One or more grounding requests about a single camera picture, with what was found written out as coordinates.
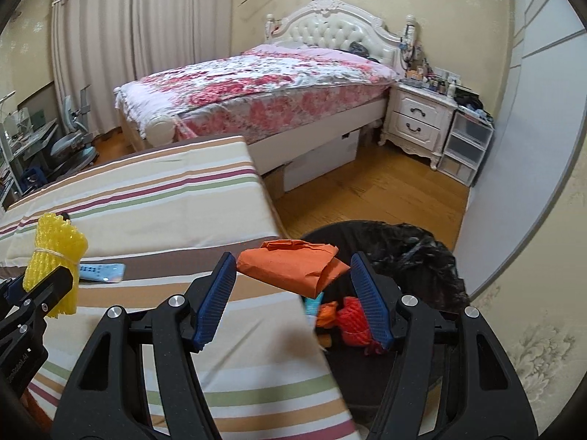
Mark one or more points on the red foam net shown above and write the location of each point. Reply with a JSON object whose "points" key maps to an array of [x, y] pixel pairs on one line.
{"points": [[353, 323]]}

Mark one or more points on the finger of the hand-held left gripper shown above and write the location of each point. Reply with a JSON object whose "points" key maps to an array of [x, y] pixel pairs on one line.
{"points": [[11, 292], [48, 286]]}

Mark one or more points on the white storage box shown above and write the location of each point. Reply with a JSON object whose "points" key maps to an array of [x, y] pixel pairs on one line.
{"points": [[321, 160]]}

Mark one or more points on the beige curtain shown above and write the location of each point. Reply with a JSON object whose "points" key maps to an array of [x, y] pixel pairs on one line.
{"points": [[137, 32]]}

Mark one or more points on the teal wrapper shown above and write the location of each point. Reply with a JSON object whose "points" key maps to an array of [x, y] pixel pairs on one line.
{"points": [[313, 307]]}

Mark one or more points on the bed with floral cover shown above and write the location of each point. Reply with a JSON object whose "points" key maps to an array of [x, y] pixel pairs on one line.
{"points": [[330, 27]]}

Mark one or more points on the plastic drawer unit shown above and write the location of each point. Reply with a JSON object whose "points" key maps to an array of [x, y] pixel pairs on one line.
{"points": [[465, 146]]}

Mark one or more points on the black-lined trash bin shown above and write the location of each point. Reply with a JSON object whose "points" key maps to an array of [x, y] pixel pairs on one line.
{"points": [[412, 261]]}

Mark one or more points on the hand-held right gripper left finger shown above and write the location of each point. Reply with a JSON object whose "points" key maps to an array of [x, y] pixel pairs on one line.
{"points": [[213, 302]]}

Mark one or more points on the floral quilt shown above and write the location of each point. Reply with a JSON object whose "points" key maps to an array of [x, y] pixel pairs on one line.
{"points": [[257, 82]]}

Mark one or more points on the grey desk chair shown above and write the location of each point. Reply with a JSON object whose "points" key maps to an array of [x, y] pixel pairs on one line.
{"points": [[73, 142]]}

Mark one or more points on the nightstand clutter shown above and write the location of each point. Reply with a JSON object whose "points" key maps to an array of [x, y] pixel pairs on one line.
{"points": [[431, 78]]}

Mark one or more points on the white nightstand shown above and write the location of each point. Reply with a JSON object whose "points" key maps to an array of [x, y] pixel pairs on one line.
{"points": [[419, 119]]}

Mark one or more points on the grey study desk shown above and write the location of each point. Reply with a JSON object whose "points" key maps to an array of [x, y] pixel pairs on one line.
{"points": [[27, 137]]}

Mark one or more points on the light blue remote control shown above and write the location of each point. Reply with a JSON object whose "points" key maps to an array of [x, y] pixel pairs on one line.
{"points": [[103, 272]]}

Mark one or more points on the blue crate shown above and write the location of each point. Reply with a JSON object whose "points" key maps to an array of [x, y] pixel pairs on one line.
{"points": [[33, 178]]}

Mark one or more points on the dark item on quilt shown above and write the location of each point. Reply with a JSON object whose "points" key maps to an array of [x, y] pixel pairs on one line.
{"points": [[358, 48]]}

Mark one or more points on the white wardrobe door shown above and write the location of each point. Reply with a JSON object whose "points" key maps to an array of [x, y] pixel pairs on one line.
{"points": [[527, 146]]}

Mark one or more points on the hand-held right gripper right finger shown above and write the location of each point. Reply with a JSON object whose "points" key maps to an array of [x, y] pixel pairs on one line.
{"points": [[369, 302]]}

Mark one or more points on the striped bed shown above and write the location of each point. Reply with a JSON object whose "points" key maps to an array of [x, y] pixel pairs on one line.
{"points": [[160, 201]]}

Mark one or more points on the yellow foam net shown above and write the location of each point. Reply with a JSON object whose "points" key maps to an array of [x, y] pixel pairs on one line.
{"points": [[55, 238]]}

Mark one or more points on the orange paper bag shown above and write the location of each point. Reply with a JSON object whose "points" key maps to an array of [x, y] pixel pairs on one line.
{"points": [[284, 266]]}

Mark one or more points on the dark clothes pile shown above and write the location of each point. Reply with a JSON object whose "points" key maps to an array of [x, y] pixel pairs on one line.
{"points": [[474, 105]]}

